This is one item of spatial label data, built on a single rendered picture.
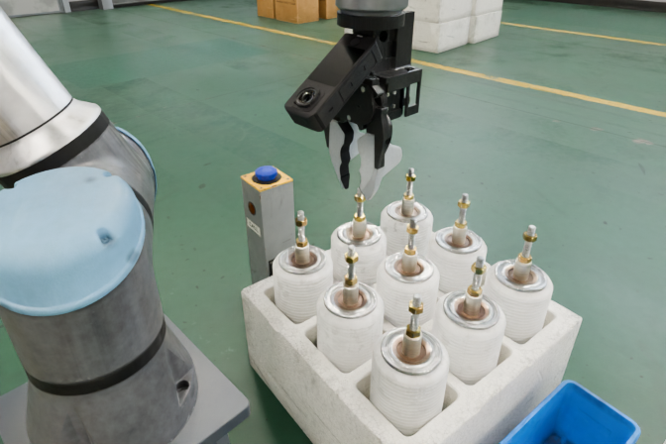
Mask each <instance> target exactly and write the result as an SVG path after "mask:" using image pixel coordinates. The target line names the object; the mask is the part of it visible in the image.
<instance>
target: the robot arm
mask: <svg viewBox="0 0 666 444"><path fill-rule="evenodd" d="M335 5H336V6H337V7H338V8H339V9H340V10H338V11H337V25H338V26H340V27H342V28H347V29H353V34H349V33H346V34H345V35H344V36H343V37H342V38H341V39H340V40H339V42H338V43H337V44H336V45H335V46H334V47H333V49H332V50H331V51H330V52H329V53H328V54H327V56H326V57H325V58H324V59H323V60H322V61H321V63H319V64H318V65H317V66H316V67H315V69H314V70H313V71H312V72H311V73H310V74H309V76H308V77H307V78H306V79H305V80H304V81H303V83H302V84H301V85H300V86H299V87H298V88H297V90H296V91H295V92H294V93H293V94H292V95H291V97H290V98H289V99H288V100H287V101H286V102H285V104H284V108H285V110H286V112H287V113H288V115H289V116H290V118H291V119H292V121H293V122H294V123H295V124H298V125H300V126H303V127H305V128H308V129H310V130H313V131H316V132H322V131H323V130H324V134H325V140H326V146H327V148H329V154H330V158H331V161H332V164H333V167H334V168H335V171H336V174H337V176H338V179H339V181H340V183H341V185H342V187H343V188H344V189H347V188H349V180H350V172H349V162H350V160H351V159H352V158H354V157H355V156H356V155H357V154H360V156H361V166H360V175H361V184H360V186H359V188H360V190H361V191H362V193H363V195H364V197H365V198H366V199H367V200H370V199H372V198H373V196H374V195H375V194H376V192H377V190H378V188H379V186H380V183H381V181H382V177H383V176H384V175H386V174H387V173H388V172H389V171H390V170H392V169H393V168H394V167H395V166H397V165H398V164H399V162H400V160H401V157H402V151H401V148H400V147H398V146H395V145H392V144H391V143H390V140H391V136H392V123H391V120H394V119H396V118H399V117H401V115H402V113H403V106H404V105H405V106H404V117H407V116H410V115H413V114H416V113H418V109H419V98H420V87H421V76H422V68H419V67H415V66H411V51H412V39H413V26H414V14H415V11H403V10H404V9H405V8H406V7H407V6H408V0H335ZM416 82H417V87H416V98H415V104H412V105H409V106H408V104H409V101H410V96H409V91H410V84H413V83H416ZM405 87H406V93H405V95H404V89H405ZM365 129H367V133H366V134H364V133H361V132H359V130H361V131H362V130H365ZM0 184H1V185H2V186H3V187H4V188H5V189H3V190H1V191H0V317H1V320H2V322H3V324H4V326H5V328H6V331H7V333H8V335H9V337H10V339H11V342H12V344H13V346H14V348H15V350H16V353H17V355H18V357H19V359H20V361H21V364H22V366H23V368H24V370H25V372H26V374H27V377H28V379H29V382H28V398H27V414H26V428H27V434H28V438H29V440H30V443H31V444H169V443H170V442H171V441H172V440H173V439H174V438H175V437H176V436H177V434H178V433H179V432H180V431H181V429H182V428H183V427H184V425H185V424H186V422H187V420H188V419H189V417H190V415H191V413H192V411H193V408H194V406H195V403H196V399H197V392H198V384H197V377H196V372H195V368H194V364H193V361H192V359H191V357H190V355H189V353H188V351H187V350H186V349H185V347H184V346H183V345H182V344H181V342H180V341H179V340H178V339H177V337H176V336H175V335H174V334H173V332H172V331H171V330H170V329H169V327H168V326H167V325H166V322H165V318H164V313H163V308H162V304H161V300H160V295H159V291H158V287H157V282H156V278H155V272H154V266H153V232H154V206H155V200H156V195H157V176H156V172H155V168H154V165H153V163H152V160H151V158H150V155H149V154H148V152H147V150H146V149H145V147H144V146H143V145H142V144H141V143H140V142H139V141H138V140H137V139H136V138H135V137H134V136H133V135H131V134H130V133H128V132H127V131H125V130H123V129H121V128H119V127H115V126H114V125H113V123H112V122H111V121H110V120H109V118H108V117H107V116H106V115H105V113H104V112H103V111H102V109H101V108H100V107H99V106H98V105H97V104H94V103H89V102H84V101H79V100H76V99H74V98H72V97H71V95H70V94H69V93H68V92H67V90H66V89H65V88H64V87H63V85H62V84H61V83H60V82H59V80H58V79H57V78H56V76H55V75H54V74H53V72H52V71H51V70H50V69H49V67H48V66H47V65H46V64H45V62H44V61H43V60H42V59H41V57H40V56H39V55H38V54H37V52H36V51H35V50H34V49H33V47H32V46H31V45H30V43H29V42H28V41H27V40H26V38H25V37H24V36H23V35H22V33H21V32H20V31H19V30H18V28H17V27H16V26H15V25H14V23H13V22H12V21H11V20H10V18H9V17H8V16H7V15H6V13H5V12H4V11H3V10H2V8H1V7H0Z"/></svg>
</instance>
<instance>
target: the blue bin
mask: <svg viewBox="0 0 666 444"><path fill-rule="evenodd" d="M640 433H641V431H640V428H639V426H638V425H637V423H635V422H634V421H633V420H632V419H630V418H629V417H628V416H626V415H625V414H623V413H622V412H620V411H619V410H617V409H616V408H614V407H613V406H611V405H610V404H608V403H607V402H605V401H604V400H602V399H601V398H599V397H598V396H596V395H595V394H593V393H592V392H590V391H589V390H588V389H586V388H584V387H583V386H581V385H580V384H578V383H576V382H574V381H570V380H567V381H563V382H562V383H561V384H560V385H559V386H558V387H556V388H555V389H554V390H553V391H552V392H551V393H550V394H549V395H547V396H546V397H545V398H544V399H543V400H542V401H541V402H540V403H539V404H538V405H537V406H536V407H535V408H534V409H533V410H532V411H531V412H530V413H529V414H528V415H527V416H526V417H525V418H524V419H523V420H522V421H521V422H520V423H519V424H518V425H517V426H516V427H515V428H514V429H513V430H512V431H511V432H510V433H508V434H507V435H506V436H505V437H504V438H503V439H502V441H501V442H500V443H499V444H635V443H636V441H637V440H638V438H639V436H640Z"/></svg>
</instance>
